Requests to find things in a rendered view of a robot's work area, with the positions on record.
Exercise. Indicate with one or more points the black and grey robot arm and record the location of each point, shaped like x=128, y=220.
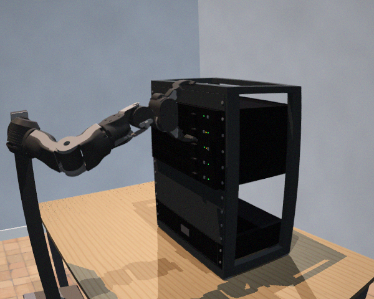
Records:
x=96, y=142

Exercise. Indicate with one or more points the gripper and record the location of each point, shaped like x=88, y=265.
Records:
x=165, y=110

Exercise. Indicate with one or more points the black server rack frame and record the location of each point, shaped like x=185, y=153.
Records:
x=197, y=183

